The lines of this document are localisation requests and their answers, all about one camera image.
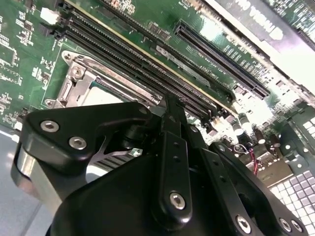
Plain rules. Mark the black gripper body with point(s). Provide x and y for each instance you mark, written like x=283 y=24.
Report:
x=110 y=209

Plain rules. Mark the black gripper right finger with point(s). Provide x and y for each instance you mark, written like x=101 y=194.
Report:
x=221 y=172

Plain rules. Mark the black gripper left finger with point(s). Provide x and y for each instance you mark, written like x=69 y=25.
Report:
x=61 y=152

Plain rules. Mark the metal socket cover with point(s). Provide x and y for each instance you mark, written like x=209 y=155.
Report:
x=82 y=89

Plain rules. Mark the silver CPU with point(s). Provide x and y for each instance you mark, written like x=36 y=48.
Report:
x=108 y=96

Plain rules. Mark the metal locking lever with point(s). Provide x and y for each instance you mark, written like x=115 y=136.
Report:
x=115 y=75

